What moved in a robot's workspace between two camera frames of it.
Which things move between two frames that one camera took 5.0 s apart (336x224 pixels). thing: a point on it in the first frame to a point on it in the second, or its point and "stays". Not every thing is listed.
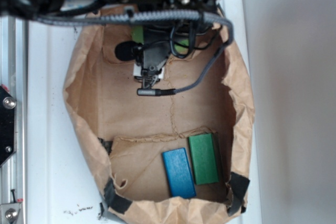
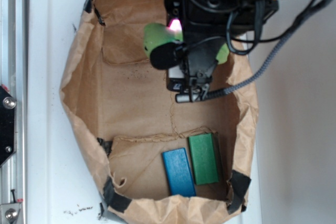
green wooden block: x=204 y=158 stays
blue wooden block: x=179 y=173 stays
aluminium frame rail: x=13 y=75 stays
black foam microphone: x=126 y=51 to x=168 y=55
